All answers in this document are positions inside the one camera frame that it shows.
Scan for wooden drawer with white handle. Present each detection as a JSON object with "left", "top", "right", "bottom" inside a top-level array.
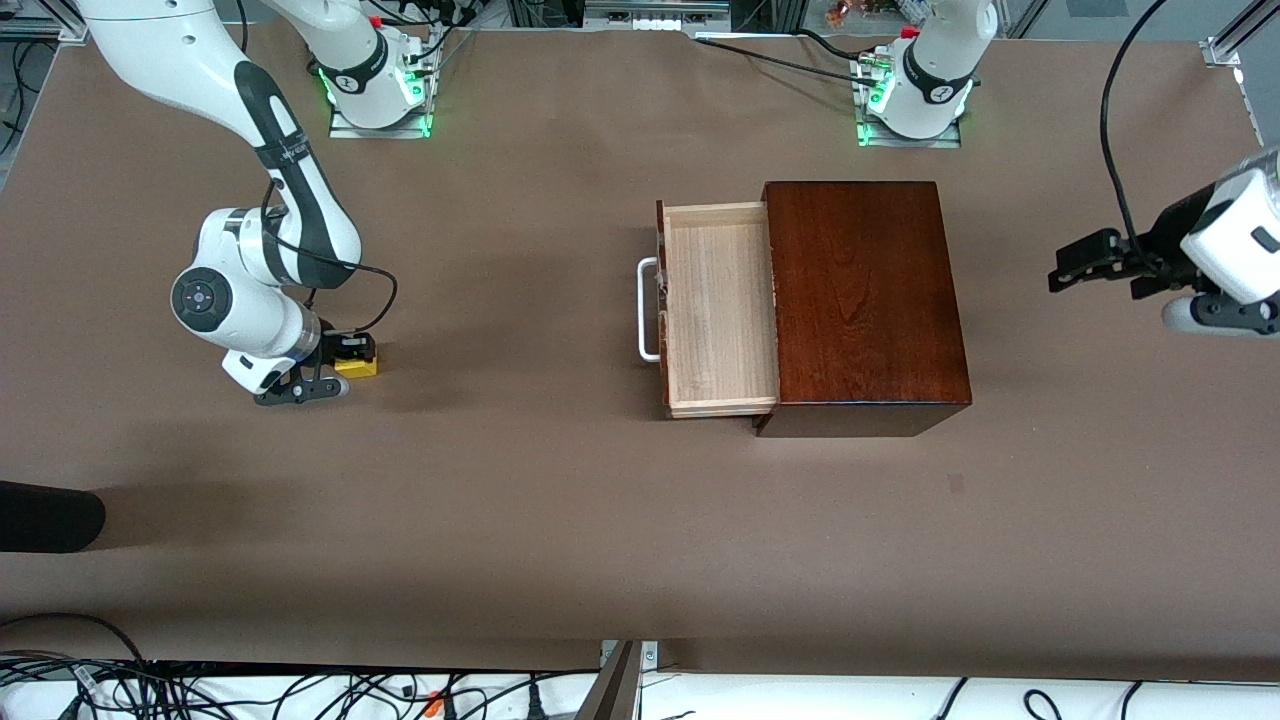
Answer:
[{"left": 638, "top": 200, "right": 781, "bottom": 419}]

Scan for dark brown wooden cabinet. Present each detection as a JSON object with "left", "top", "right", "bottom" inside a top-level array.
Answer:
[{"left": 752, "top": 180, "right": 973, "bottom": 439}]

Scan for black ribbed cylinder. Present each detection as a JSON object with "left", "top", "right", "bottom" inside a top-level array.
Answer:
[{"left": 0, "top": 480, "right": 106, "bottom": 554}]

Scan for small aluminium mounting plate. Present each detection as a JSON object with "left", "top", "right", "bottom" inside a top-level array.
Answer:
[{"left": 600, "top": 640, "right": 661, "bottom": 673}]

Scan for dark grey metal beam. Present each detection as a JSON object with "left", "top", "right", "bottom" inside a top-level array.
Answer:
[{"left": 575, "top": 640, "right": 641, "bottom": 720}]

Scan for grey power strip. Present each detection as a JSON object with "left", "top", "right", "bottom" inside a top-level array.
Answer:
[{"left": 585, "top": 0, "right": 731, "bottom": 36}]

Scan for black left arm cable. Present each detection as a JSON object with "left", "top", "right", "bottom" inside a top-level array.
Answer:
[{"left": 1100, "top": 0, "right": 1171, "bottom": 251}]

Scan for aluminium frame profile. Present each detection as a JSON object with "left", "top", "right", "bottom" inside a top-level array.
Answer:
[
  {"left": 1200, "top": 0, "right": 1280, "bottom": 71},
  {"left": 0, "top": 0, "right": 89, "bottom": 46}
]

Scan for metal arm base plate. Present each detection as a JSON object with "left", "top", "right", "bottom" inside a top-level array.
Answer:
[
  {"left": 328, "top": 100, "right": 433, "bottom": 139},
  {"left": 855, "top": 115, "right": 963, "bottom": 149}
]

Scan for black looping floor cable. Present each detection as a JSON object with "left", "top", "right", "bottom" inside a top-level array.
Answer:
[{"left": 0, "top": 611, "right": 151, "bottom": 666}]

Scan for tangled black cables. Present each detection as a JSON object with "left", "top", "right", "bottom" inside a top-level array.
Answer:
[{"left": 0, "top": 655, "right": 601, "bottom": 720}]

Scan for black base power cable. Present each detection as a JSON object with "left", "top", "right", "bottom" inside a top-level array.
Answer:
[{"left": 693, "top": 30, "right": 886, "bottom": 86}]

